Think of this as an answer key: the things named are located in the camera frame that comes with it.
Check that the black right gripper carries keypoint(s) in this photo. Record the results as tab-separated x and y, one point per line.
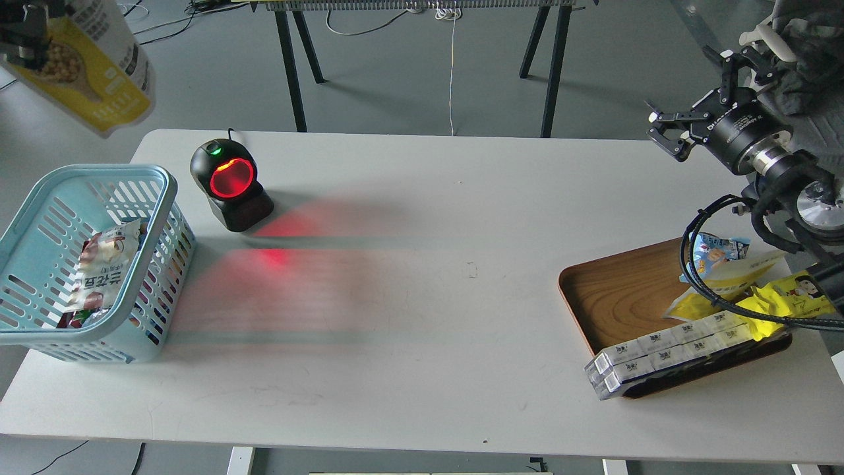
731	118

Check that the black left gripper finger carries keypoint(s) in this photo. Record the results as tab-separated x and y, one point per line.
25	39

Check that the yellow chickpea snack pouch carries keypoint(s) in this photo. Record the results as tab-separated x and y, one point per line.
96	70

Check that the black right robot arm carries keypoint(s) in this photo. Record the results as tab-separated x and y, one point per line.
793	203

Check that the blue snack bag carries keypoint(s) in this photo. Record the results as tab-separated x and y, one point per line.
710	251

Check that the yellow flat snack pouch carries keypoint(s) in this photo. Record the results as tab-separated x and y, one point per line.
728	280

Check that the bright yellow snack bag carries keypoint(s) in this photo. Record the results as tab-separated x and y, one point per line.
797	296

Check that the white red snack bag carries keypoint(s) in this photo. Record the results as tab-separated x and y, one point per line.
100	273

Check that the light blue plastic basket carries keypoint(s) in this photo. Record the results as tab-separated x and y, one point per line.
44	242

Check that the clear boxed snack pack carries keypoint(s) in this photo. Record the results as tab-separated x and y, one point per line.
663	368
686	331

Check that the wooden tray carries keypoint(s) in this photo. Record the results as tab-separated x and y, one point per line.
621	297

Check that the black barcode scanner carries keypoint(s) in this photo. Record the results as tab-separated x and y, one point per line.
227	173

